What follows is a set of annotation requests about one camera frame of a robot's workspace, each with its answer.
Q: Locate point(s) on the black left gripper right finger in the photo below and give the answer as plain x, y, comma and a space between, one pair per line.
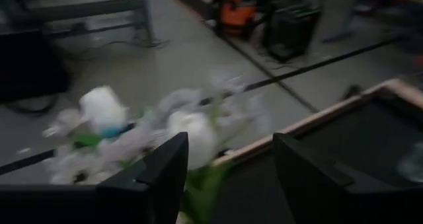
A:
307, 184

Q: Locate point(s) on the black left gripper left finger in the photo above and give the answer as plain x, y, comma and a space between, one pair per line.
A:
155, 191

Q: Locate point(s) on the white artificial tulip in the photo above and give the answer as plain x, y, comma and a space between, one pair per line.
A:
198, 138

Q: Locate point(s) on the white blossom bunch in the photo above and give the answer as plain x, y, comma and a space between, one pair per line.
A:
185, 100
72, 166

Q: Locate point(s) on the white tulip with blue base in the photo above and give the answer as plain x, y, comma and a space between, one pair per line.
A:
102, 108

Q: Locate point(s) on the black computer tower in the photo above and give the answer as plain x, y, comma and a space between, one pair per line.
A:
291, 29

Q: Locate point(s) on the black equipment case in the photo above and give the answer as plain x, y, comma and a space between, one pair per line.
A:
29, 65

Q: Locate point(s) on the orange black shop vacuum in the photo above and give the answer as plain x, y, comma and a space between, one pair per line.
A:
236, 12

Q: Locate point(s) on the grey metal workbench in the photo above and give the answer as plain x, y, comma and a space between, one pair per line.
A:
82, 9

